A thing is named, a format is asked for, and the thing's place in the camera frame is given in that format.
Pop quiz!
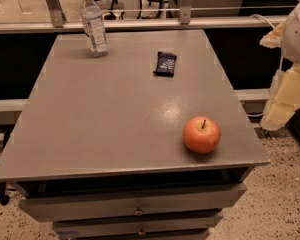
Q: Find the clear plastic water bottle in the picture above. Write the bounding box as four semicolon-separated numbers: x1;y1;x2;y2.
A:
81;0;108;57

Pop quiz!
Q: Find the white cable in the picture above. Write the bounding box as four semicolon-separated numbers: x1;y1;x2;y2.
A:
250;13;277;30

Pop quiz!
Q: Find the dark blue rxbar wrapper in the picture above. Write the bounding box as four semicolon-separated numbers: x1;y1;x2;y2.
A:
153;51;177;77

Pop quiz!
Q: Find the grey middle drawer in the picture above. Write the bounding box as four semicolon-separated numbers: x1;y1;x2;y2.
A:
53;211;223;238

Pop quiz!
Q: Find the metal window rail frame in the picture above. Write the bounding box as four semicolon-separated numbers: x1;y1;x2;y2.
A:
0;0;294;33

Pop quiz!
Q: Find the red apple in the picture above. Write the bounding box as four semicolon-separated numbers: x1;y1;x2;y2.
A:
183;116;221;154

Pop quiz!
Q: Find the grey drawer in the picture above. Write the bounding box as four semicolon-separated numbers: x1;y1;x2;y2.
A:
53;211;223;238
19;183;247;222

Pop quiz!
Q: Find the grey top drawer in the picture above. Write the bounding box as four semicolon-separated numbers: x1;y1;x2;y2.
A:
19;183;247;222

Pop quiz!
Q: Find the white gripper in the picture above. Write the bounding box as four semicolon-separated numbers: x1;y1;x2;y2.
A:
259;2;300;131

